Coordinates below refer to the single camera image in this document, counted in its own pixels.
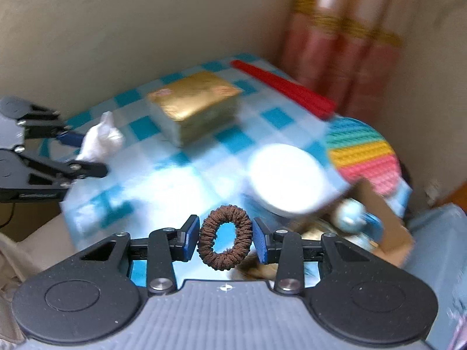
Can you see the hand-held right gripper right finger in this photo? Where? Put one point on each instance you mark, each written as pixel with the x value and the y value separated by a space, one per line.
pixel 259 240

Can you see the pink curtain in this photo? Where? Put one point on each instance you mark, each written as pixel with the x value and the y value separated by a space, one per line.
pixel 339 43

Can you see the gold tissue pack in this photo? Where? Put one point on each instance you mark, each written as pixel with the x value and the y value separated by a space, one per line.
pixel 193 105

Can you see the blue bed sheet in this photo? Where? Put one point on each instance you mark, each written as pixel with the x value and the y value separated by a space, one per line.
pixel 437 255

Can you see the blue checkered tablecloth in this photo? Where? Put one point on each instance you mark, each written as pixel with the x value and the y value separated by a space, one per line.
pixel 153 175

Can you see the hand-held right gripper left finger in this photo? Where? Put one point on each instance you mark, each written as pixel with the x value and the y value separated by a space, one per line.
pixel 191 237

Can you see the brown scrunchie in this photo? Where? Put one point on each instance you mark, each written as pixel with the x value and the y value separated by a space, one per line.
pixel 204 237

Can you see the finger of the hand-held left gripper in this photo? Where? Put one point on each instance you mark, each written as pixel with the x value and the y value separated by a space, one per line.
pixel 71 138
pixel 84 169

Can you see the clear jar with white lid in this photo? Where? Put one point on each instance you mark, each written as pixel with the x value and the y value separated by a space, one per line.
pixel 284 175

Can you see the rainbow pop bubble toy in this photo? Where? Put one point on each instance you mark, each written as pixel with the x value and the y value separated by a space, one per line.
pixel 361 153

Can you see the red folded fan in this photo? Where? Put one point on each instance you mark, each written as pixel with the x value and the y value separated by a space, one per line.
pixel 284 84

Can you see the white tissue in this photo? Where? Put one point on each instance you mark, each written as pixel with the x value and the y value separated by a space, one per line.
pixel 100 140

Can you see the cardboard box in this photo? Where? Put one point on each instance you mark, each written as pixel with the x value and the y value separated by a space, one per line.
pixel 386 218

